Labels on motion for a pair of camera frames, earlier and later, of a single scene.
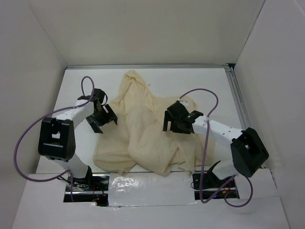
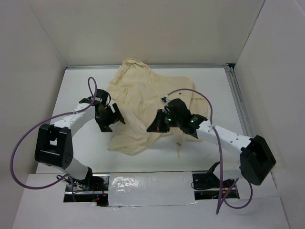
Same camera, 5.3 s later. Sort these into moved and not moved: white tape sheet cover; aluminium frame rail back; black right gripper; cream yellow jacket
Moved: cream yellow jacket
Not moved: aluminium frame rail back; black right gripper; white tape sheet cover
